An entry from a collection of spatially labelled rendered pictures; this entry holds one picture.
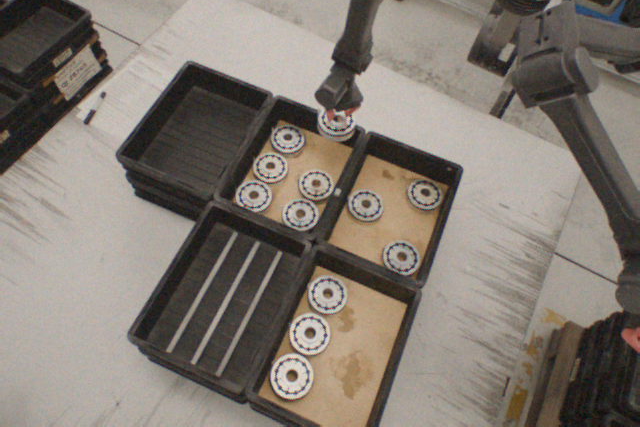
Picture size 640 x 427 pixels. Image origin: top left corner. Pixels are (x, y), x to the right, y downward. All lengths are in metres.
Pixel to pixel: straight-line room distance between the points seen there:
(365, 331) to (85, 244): 0.85
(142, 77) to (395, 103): 0.91
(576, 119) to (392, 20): 2.44
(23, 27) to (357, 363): 1.95
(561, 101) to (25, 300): 1.41
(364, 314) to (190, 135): 0.75
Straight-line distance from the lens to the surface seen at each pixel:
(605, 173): 0.99
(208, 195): 1.42
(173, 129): 1.67
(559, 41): 0.89
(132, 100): 1.93
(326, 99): 1.21
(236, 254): 1.45
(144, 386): 1.52
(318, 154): 1.60
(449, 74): 3.07
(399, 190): 1.57
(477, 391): 1.57
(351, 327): 1.39
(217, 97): 1.73
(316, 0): 3.33
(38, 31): 2.57
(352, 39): 1.11
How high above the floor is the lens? 2.16
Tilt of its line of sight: 60 degrees down
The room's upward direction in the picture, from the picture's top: 9 degrees clockwise
